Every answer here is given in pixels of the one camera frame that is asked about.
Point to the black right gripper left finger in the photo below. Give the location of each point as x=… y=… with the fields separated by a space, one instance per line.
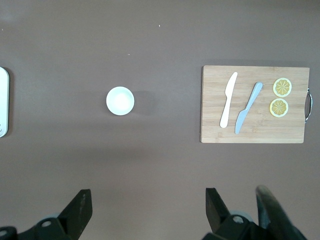
x=78 y=212

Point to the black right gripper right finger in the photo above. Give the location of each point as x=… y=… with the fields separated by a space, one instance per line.
x=215 y=210

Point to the white plastic cup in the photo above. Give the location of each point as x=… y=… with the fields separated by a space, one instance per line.
x=120 y=100

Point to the cream tray with bear print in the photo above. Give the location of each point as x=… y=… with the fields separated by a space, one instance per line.
x=3 y=100

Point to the grey plastic knife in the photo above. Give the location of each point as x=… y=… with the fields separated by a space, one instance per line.
x=247 y=107

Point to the white plastic knife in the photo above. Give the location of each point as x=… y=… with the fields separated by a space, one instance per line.
x=228 y=100

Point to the yellow lemon slice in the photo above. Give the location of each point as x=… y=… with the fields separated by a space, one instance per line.
x=278 y=107
x=282 y=87

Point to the brown table cover mat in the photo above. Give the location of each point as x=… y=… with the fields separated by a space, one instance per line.
x=160 y=37

